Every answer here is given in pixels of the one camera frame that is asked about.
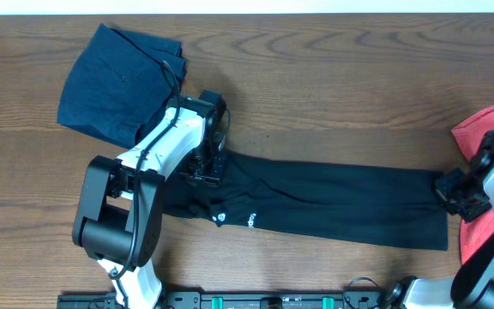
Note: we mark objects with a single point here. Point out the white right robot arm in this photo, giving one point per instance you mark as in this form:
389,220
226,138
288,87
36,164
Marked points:
473,285

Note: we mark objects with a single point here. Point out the folded navy blue garment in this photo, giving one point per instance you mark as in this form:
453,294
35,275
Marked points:
118,88

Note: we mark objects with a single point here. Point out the black polo shirt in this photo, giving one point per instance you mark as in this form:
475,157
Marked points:
372,205

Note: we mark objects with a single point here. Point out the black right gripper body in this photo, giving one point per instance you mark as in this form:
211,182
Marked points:
461,194

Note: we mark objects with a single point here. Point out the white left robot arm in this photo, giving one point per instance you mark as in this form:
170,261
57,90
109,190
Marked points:
118,220

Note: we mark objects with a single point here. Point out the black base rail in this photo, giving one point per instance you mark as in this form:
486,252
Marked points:
251,300

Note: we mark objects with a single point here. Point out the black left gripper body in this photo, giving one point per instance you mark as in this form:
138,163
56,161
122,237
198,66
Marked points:
207,172

